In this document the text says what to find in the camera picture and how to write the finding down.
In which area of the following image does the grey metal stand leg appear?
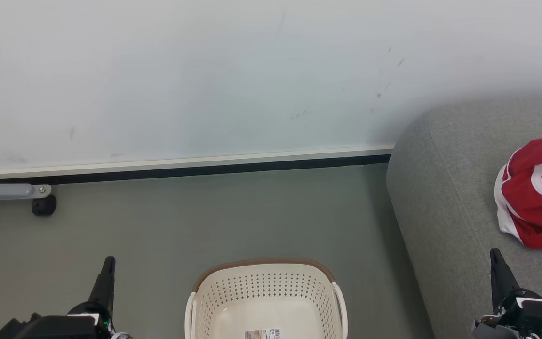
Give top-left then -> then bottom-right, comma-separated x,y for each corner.
0,173 -> 52,203

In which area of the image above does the white barcode label sticker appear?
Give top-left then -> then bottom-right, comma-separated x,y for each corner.
244,328 -> 282,339

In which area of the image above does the grey fabric sofa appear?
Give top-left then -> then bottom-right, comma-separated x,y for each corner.
386,92 -> 542,339

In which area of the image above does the red garment with white edge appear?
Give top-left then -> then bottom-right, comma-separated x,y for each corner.
494,162 -> 542,252

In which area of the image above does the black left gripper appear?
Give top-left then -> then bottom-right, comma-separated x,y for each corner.
0,256 -> 116,339

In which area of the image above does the white and black baseboard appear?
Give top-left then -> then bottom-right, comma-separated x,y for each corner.
0,145 -> 395,185

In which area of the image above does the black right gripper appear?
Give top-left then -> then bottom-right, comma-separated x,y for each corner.
473,248 -> 542,339

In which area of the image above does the cream perforated laundry basket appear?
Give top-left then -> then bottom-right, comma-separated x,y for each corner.
185,258 -> 348,339

